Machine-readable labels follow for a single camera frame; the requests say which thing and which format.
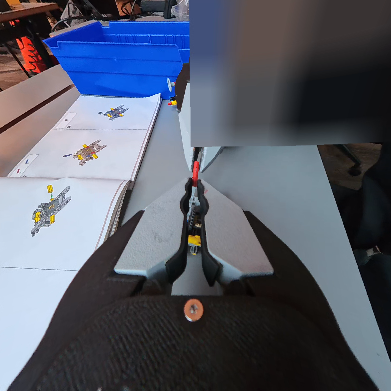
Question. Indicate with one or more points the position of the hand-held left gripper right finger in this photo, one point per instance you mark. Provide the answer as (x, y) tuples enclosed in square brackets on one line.
[(235, 238)]

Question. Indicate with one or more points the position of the grey yellow lego chassis assembly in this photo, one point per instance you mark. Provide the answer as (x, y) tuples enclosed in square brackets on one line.
[(194, 226)]

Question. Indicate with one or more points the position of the open lego instruction booklet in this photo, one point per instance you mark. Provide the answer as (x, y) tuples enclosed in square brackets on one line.
[(61, 183)]

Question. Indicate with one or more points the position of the red lego connector piece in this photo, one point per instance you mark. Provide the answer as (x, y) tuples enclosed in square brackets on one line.
[(195, 171)]

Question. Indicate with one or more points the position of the large blue plastic bin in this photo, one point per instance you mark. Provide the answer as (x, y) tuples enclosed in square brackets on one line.
[(122, 73)]

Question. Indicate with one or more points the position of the white lego wheel piece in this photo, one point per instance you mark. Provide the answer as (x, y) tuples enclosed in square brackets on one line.
[(169, 83)]

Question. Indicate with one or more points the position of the adjacent grey table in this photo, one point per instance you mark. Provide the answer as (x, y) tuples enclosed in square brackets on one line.
[(33, 91)]

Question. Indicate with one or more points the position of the black chair base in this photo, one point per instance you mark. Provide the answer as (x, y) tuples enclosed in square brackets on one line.
[(351, 158)]

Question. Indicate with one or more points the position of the orange black striped object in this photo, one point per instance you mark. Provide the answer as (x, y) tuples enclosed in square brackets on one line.
[(29, 55)]

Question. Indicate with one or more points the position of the brown wooden table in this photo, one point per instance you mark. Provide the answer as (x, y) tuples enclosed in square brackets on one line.
[(24, 10)]

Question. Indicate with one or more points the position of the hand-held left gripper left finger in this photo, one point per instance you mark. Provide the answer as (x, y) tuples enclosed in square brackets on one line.
[(152, 238)]

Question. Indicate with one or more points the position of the small mixed lego pieces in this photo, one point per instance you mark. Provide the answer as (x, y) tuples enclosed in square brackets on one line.
[(173, 101)]

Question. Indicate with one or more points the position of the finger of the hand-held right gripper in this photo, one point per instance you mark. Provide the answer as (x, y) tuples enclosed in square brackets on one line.
[(184, 128), (209, 154)]

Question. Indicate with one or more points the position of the clear plastic bags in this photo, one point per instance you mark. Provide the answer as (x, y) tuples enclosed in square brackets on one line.
[(180, 9)]

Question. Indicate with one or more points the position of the person's dark clothing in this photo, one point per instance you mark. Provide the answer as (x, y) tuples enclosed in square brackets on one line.
[(366, 213)]

